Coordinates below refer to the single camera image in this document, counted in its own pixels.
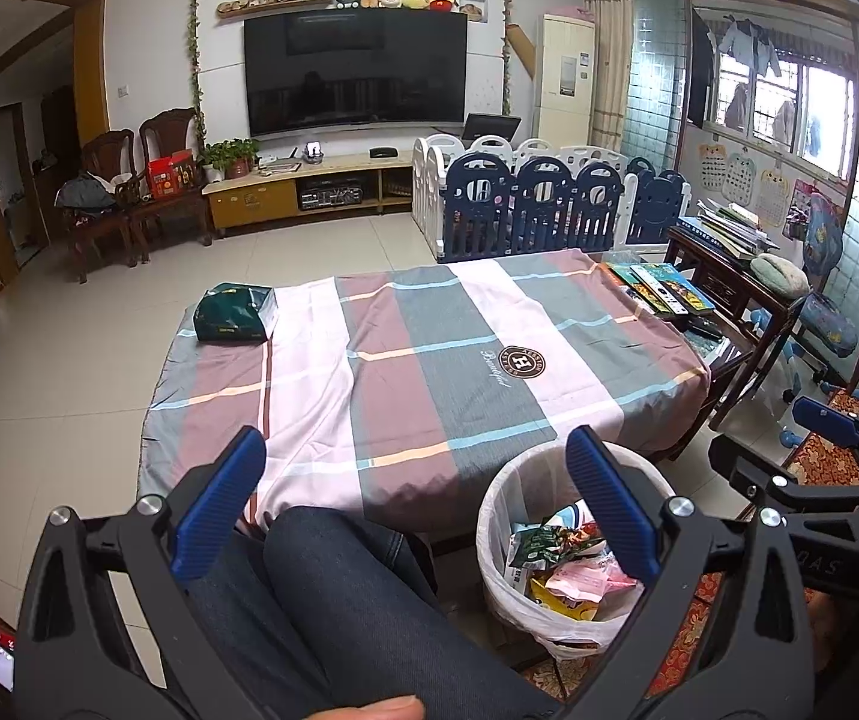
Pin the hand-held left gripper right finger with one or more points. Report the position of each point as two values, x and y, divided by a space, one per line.
609 510

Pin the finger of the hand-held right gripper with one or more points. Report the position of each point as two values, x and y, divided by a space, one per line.
748 465
823 416

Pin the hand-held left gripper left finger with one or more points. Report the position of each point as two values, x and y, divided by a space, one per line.
219 499

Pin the pink plastic bag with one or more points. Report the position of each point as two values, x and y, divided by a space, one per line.
587 577

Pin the green snack packet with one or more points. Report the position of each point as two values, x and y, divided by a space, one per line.
542 540

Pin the gold snack bag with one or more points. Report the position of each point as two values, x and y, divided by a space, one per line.
560 604

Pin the white bag-lined trash bin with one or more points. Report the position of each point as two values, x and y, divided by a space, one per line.
504 495

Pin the person's left hand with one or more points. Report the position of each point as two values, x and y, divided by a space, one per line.
380 708

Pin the small blue toy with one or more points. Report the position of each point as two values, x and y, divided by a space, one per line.
788 437

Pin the red gold cushioned chair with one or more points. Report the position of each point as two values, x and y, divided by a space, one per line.
827 459

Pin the blue children's chair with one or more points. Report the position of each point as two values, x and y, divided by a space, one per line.
823 315

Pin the black remote control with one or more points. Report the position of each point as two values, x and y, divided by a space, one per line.
703 326

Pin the grey green cushion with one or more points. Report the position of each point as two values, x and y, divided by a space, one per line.
778 275

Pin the person's legs in jeans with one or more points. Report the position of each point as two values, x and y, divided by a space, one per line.
339 600

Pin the dark wooden side table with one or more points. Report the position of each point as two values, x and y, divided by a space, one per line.
737 285

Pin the pile of colourful picture books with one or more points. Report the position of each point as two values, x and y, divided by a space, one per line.
688 292

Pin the dark green tissue box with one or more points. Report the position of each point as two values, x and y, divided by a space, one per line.
236 311

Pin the long white remote control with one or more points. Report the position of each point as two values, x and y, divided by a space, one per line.
662 291

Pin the stack of books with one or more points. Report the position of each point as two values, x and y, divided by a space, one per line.
729 225

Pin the plaid tablecloth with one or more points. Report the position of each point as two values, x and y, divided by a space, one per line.
437 360

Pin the wooden TV cabinet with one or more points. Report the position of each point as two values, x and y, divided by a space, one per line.
253 202

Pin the window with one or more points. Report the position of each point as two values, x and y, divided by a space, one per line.
819 101

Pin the black audio amplifier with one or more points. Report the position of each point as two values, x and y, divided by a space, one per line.
332 195

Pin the blue white playpen fence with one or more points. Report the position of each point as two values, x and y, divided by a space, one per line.
542 191

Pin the red gift box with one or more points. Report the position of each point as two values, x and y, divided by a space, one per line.
172 174

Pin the black bag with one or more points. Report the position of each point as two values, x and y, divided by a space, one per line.
84 191

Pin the potted green plant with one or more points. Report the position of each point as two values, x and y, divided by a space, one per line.
230 156

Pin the small white gadget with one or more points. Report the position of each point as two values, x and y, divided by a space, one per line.
314 152

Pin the dark wooden armchair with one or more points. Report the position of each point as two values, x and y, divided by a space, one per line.
114 154
170 131

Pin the dark hanging garment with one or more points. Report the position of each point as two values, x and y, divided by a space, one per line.
699 67

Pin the hanging light clothes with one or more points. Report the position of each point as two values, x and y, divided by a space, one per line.
752 45

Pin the black router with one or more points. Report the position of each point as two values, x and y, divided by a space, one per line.
383 153

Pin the black monitor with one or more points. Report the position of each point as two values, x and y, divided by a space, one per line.
491 126

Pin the cream standing air conditioner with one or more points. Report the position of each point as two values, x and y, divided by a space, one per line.
564 105

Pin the beige curtain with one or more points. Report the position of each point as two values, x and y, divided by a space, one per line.
609 45

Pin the flat screen television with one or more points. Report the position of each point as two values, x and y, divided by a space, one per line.
354 71

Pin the ivy garland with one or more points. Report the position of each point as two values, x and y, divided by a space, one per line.
194 37
506 22

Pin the red plush toy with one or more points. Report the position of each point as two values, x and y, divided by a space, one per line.
440 3

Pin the wall poster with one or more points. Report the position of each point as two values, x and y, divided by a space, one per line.
738 176
710 169
770 195

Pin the wooden wall shelf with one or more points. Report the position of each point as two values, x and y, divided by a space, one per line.
279 7

